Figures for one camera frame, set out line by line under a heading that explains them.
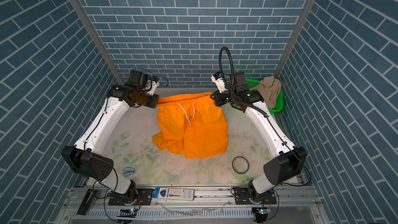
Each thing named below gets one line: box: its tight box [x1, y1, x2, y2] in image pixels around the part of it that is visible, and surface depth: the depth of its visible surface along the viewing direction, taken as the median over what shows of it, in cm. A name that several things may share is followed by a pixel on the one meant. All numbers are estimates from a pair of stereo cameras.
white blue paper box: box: [151, 187, 196, 202], surface depth 75 cm
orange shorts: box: [151, 92, 229, 160], surface depth 88 cm
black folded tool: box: [76, 188, 101, 216], surface depth 72 cm
